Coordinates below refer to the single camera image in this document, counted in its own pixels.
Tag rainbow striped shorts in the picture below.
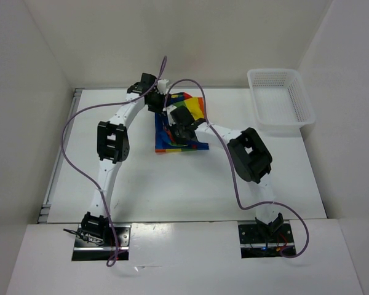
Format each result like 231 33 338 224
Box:
154 92 209 153

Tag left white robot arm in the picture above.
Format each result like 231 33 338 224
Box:
81 73 169 246

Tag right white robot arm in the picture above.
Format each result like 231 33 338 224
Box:
166 106 284 242

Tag white plastic basket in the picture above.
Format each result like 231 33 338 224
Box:
247 68 315 132

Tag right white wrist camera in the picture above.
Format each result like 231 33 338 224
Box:
163 104 177 117

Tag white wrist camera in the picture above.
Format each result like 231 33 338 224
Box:
157 79 170 95
163 104 177 117

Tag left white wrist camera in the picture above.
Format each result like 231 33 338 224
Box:
157 79 170 95

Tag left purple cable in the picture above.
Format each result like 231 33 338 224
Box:
61 55 169 267

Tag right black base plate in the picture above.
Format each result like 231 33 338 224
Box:
238 222 296 259

